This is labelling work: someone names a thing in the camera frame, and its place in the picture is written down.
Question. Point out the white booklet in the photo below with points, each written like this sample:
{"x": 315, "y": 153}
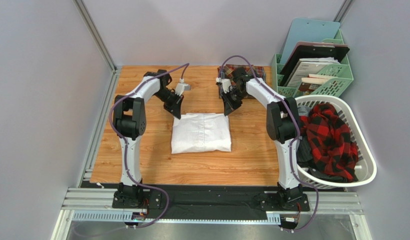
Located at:
{"x": 304, "y": 67}

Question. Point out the black clipboard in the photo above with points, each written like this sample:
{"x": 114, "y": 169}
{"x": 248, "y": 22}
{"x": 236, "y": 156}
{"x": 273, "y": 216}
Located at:
{"x": 305, "y": 49}

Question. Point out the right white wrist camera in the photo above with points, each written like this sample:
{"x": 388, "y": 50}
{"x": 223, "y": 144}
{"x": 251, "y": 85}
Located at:
{"x": 224, "y": 85}

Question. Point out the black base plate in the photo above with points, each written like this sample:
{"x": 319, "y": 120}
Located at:
{"x": 225, "y": 202}

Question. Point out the aluminium frame rail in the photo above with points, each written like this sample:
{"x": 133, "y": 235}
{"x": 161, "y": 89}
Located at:
{"x": 99, "y": 204}

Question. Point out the white long sleeve shirt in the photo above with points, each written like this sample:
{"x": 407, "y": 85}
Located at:
{"x": 201, "y": 132}

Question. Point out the white laundry basket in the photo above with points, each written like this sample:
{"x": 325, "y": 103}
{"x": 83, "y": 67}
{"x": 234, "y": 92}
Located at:
{"x": 365, "y": 168}

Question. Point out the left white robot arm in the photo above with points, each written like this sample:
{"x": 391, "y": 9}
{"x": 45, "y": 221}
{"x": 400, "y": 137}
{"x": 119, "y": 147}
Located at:
{"x": 129, "y": 123}

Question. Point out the folded plaid shirt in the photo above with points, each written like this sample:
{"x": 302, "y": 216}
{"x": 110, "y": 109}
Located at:
{"x": 229, "y": 69}

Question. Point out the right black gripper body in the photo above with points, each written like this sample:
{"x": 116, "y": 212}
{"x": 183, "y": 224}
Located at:
{"x": 233, "y": 98}

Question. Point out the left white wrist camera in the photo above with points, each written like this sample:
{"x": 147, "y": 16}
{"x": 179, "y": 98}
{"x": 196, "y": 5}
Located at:
{"x": 181, "y": 87}

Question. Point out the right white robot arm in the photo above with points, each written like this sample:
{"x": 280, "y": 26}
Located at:
{"x": 281, "y": 124}

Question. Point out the red black plaid shirt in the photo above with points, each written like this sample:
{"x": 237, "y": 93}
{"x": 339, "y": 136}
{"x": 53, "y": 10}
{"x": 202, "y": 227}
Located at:
{"x": 326, "y": 147}

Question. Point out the green desk organizer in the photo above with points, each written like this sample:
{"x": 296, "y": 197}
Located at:
{"x": 342, "y": 73}

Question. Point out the blue clipboard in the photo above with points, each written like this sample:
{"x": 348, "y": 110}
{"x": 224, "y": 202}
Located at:
{"x": 307, "y": 30}

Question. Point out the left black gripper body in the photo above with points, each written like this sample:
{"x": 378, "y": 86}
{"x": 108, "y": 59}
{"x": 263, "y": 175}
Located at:
{"x": 169, "y": 98}

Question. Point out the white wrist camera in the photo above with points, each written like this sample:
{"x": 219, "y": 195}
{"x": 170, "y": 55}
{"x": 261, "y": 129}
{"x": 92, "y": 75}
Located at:
{"x": 181, "y": 87}
{"x": 224, "y": 85}

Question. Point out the dark red book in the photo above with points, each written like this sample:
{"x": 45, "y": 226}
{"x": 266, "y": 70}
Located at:
{"x": 311, "y": 83}

